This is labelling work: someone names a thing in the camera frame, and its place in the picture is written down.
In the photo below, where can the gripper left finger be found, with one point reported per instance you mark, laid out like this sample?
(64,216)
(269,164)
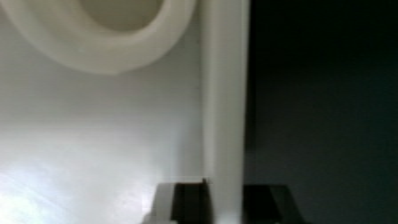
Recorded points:
(180,204)

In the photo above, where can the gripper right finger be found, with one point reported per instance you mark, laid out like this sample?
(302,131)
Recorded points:
(269,205)

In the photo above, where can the white square tabletop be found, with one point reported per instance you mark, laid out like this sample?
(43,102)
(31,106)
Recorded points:
(123,75)

